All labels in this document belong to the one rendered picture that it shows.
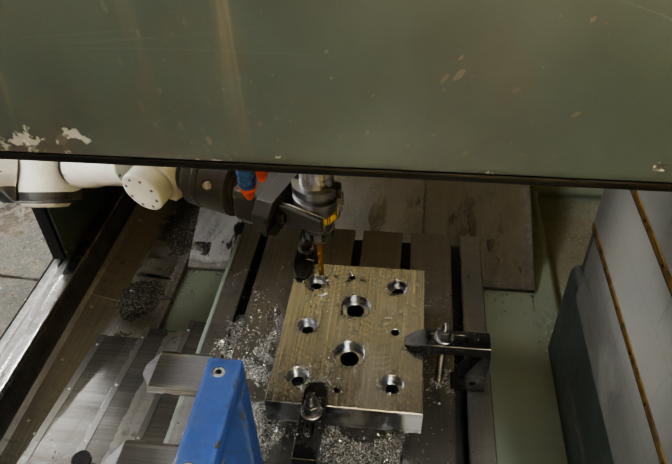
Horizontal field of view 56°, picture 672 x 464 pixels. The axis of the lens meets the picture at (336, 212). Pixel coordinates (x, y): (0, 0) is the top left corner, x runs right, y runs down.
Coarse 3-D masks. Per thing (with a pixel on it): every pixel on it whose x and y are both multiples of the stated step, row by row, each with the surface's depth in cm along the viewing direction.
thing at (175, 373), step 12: (156, 360) 70; (168, 360) 70; (180, 360) 70; (192, 360) 70; (204, 360) 70; (144, 372) 69; (156, 372) 68; (168, 372) 68; (180, 372) 68; (192, 372) 68; (156, 384) 67; (168, 384) 67; (180, 384) 67; (192, 384) 67
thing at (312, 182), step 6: (300, 174) 77; (306, 174) 76; (312, 174) 75; (300, 180) 77; (306, 180) 76; (312, 180) 76; (318, 180) 76; (324, 180) 76; (330, 180) 77; (306, 186) 77; (312, 186) 76; (318, 186) 76; (324, 186) 76; (330, 186) 77
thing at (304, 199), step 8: (336, 176) 79; (296, 184) 78; (336, 184) 78; (296, 192) 77; (304, 192) 76; (312, 192) 76; (320, 192) 76; (328, 192) 76; (336, 192) 79; (296, 200) 78; (304, 200) 77; (312, 200) 76; (320, 200) 76; (328, 200) 78; (304, 208) 78; (312, 208) 77; (320, 208) 77; (328, 208) 78
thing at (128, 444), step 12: (132, 444) 62; (144, 444) 62; (156, 444) 62; (168, 444) 62; (108, 456) 61; (120, 456) 61; (132, 456) 61; (144, 456) 61; (156, 456) 61; (168, 456) 61
